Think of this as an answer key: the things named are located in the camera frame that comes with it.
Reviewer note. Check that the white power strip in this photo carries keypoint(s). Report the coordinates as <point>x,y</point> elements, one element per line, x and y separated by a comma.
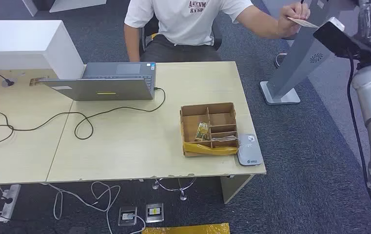
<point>9,202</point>

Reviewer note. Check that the person's left forearm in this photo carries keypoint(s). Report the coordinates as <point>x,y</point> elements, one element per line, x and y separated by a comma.
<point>256,21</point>

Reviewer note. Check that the floor socket with white plug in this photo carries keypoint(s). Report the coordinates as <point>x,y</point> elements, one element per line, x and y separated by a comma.
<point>127,215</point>

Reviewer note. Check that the black office chair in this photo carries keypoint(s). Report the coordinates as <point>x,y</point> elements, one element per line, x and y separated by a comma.
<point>147,35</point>

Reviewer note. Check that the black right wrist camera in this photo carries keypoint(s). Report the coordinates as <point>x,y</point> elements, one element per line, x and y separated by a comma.
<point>333,38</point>

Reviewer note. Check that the grey card reader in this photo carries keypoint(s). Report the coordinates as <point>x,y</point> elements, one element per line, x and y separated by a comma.
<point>249,151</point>

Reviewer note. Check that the grey kiosk stand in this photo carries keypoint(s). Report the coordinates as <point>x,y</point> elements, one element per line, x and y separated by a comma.
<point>298,58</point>

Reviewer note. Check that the yellow floor tape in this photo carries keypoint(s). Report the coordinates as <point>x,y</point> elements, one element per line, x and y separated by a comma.
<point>188,229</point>

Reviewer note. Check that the white cabinet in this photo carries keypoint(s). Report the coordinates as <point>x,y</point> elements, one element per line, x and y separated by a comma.
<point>75,4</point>

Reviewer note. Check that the white desk partition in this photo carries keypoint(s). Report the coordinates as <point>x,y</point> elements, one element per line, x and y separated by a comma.
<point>20,42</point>

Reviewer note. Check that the floor socket with yellow label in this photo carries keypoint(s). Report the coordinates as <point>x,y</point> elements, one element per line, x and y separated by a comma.
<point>154,212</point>

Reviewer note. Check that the beige table leg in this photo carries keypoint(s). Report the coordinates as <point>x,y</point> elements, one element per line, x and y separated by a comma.
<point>233,189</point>

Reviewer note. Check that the person's right forearm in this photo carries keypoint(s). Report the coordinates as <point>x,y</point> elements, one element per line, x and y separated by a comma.
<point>132,45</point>

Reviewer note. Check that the scenic print ID card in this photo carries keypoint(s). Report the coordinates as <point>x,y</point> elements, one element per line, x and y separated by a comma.
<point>304,22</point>

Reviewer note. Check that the white card in box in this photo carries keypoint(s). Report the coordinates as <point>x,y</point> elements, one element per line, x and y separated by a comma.
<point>222,138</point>

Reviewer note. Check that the person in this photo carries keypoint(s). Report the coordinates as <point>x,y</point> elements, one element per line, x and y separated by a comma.
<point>182,22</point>

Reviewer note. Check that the grey laptop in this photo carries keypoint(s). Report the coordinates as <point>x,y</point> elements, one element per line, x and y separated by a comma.
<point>107,88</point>

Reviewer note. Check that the cardboard divider box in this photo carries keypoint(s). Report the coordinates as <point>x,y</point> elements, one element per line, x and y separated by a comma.
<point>191,129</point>

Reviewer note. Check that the person's left hand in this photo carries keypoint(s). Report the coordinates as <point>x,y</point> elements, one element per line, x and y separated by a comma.
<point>283,26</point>

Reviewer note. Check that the yellow tape on box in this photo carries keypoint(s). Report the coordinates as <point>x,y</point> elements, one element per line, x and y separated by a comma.
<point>211,150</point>

